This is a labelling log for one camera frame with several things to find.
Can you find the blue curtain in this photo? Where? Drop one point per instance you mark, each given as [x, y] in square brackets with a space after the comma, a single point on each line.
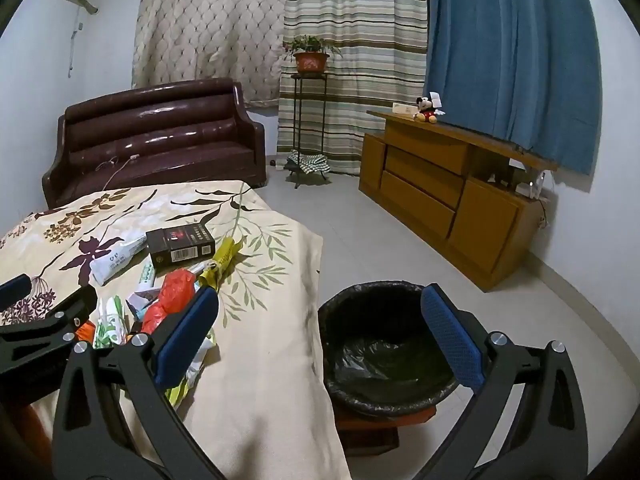
[515, 50]

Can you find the green leaf print wrapper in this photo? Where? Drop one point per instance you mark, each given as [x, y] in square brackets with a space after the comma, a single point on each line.
[112, 325]

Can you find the small white device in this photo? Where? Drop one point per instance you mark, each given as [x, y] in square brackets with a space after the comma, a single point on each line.
[530, 187]

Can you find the dark brown leather sofa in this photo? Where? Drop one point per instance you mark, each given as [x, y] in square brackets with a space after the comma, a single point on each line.
[165, 140]

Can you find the beige diamond pattern curtain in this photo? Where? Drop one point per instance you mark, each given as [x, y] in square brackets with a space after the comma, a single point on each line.
[210, 25]

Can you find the black metal plant stand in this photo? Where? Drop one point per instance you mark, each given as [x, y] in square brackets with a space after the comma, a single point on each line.
[296, 115]

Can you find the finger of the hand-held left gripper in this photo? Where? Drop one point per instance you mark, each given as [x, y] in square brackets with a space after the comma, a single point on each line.
[55, 327]
[15, 289]

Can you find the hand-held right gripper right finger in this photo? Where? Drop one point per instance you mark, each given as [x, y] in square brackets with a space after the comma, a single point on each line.
[450, 335]

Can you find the black lined trash bin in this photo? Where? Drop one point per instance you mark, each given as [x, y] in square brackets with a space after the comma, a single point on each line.
[390, 355]

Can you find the striped curtain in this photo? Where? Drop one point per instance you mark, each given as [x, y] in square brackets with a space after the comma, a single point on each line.
[350, 50]

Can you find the wooden cabinet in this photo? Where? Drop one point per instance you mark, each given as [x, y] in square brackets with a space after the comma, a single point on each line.
[450, 195]

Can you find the white long box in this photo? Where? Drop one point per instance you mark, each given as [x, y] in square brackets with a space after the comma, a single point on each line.
[404, 109]

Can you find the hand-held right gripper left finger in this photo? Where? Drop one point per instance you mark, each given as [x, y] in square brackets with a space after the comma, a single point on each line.
[187, 335]

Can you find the mouse plush toy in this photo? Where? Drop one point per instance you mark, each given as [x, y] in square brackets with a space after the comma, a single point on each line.
[428, 110]

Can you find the yellow snack wrapper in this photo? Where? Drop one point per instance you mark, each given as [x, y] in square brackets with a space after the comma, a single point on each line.
[222, 257]

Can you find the red plastic bag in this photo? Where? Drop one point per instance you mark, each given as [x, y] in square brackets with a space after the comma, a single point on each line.
[172, 292]

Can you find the checkered cloth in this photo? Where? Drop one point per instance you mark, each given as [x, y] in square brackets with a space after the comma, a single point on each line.
[311, 162]

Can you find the white tissue packet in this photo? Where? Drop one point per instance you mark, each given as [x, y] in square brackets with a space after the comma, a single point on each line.
[112, 262]

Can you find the floral printed blanket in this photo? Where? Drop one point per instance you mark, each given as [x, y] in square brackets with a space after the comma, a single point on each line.
[260, 360]

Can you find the black cardboard box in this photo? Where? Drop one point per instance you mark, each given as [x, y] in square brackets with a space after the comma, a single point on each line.
[180, 247]

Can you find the white wall pipe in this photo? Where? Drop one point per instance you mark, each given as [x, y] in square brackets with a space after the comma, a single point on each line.
[75, 40]

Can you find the white card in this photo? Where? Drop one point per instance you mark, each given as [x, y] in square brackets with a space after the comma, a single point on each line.
[436, 97]

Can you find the purple white small carton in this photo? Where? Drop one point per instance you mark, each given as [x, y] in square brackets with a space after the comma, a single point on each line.
[140, 302]

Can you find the potted green plant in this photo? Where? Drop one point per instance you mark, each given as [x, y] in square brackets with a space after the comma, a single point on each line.
[311, 57]

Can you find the orange wrapper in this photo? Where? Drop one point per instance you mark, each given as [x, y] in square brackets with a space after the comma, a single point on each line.
[86, 334]

